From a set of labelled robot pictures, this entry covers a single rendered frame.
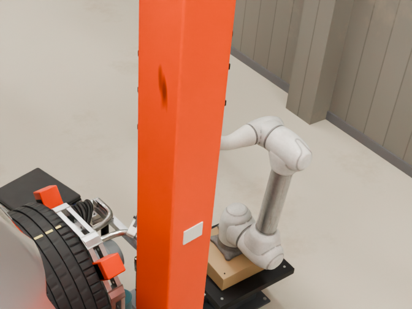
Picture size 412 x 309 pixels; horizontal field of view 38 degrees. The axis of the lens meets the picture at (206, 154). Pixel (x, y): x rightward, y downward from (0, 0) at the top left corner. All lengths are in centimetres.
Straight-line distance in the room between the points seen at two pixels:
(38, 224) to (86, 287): 28
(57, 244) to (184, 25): 107
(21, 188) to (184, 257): 206
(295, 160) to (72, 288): 107
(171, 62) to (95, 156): 314
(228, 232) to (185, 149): 160
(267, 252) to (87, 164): 188
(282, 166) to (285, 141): 11
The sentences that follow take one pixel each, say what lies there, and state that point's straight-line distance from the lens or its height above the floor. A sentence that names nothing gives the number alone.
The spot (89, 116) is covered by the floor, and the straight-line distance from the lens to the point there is 492.
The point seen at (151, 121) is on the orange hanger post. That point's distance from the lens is 152.
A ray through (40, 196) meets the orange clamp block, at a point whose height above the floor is 115.
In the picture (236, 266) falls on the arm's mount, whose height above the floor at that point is 39.
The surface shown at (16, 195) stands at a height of 34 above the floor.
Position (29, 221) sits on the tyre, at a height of 118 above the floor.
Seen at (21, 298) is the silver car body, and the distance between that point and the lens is 93.
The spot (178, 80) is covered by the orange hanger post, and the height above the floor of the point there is 199.
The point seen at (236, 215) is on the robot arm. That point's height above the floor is 66.
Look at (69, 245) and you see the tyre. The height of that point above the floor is 116.
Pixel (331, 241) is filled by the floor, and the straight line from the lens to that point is 398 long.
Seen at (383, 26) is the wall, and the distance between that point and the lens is 458.
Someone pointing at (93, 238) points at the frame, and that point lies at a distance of 221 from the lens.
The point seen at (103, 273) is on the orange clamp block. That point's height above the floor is 109.
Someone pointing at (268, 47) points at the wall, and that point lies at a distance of 553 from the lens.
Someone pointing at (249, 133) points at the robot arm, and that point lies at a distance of 263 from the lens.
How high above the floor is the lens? 266
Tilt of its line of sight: 36 degrees down
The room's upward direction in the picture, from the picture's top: 5 degrees clockwise
